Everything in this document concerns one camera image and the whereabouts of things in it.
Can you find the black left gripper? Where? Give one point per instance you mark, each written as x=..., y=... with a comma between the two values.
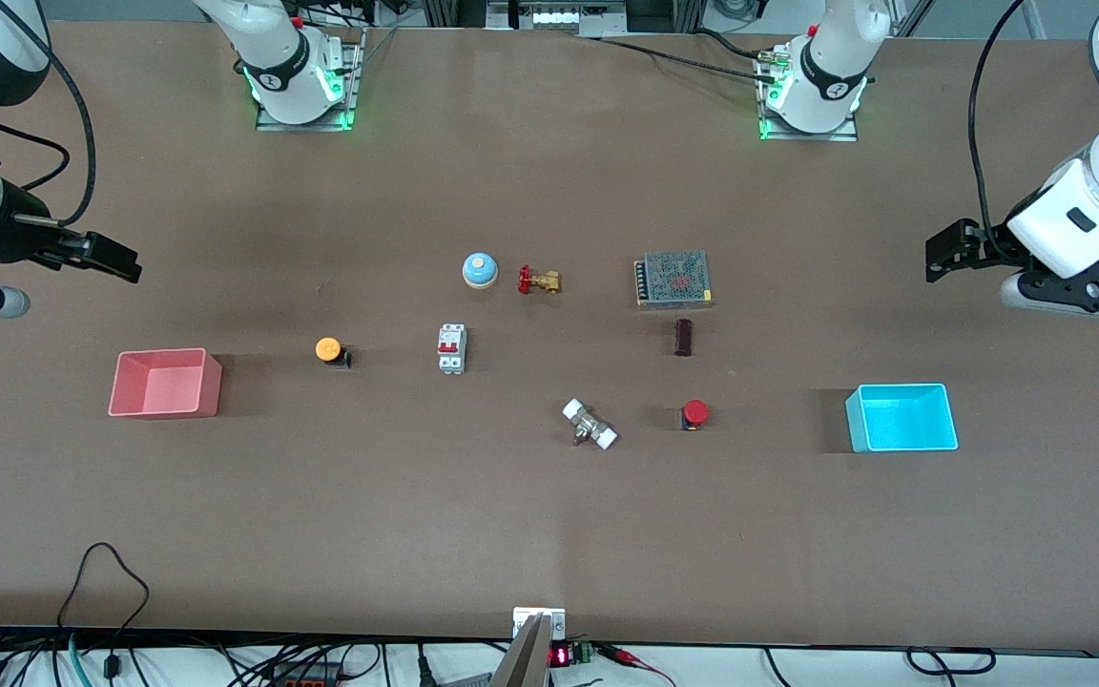
x=985, y=244

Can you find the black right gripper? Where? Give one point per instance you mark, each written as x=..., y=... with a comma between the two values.
x=17, y=237

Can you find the yellow push button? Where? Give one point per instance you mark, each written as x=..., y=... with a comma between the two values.
x=327, y=349

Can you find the red push button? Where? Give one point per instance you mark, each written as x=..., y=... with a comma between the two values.
x=695, y=411

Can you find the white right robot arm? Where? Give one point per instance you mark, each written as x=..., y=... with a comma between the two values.
x=278, y=43

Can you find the pink plastic box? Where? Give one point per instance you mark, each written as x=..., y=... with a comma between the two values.
x=163, y=389

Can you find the cyan plastic box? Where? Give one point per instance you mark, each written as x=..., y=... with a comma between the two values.
x=902, y=420

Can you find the metal mesh power supply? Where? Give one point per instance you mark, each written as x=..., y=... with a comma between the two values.
x=673, y=279

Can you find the dark brown cylindrical capacitor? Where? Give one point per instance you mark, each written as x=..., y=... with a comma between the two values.
x=683, y=338

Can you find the white circuit breaker red switches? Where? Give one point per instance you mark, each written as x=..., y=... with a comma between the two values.
x=451, y=349

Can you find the blue round buzzer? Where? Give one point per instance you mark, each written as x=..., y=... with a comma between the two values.
x=480, y=270

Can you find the metal fitting with white ends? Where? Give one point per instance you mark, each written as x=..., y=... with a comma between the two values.
x=590, y=425

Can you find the white slotted device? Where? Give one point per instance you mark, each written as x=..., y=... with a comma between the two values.
x=559, y=14

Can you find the red digit display module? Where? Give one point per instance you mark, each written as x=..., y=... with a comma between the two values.
x=570, y=655

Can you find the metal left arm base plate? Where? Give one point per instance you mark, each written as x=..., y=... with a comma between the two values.
x=847, y=132

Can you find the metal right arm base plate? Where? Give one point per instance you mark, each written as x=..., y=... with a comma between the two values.
x=354, y=91

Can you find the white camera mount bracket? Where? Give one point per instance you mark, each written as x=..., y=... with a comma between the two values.
x=532, y=639

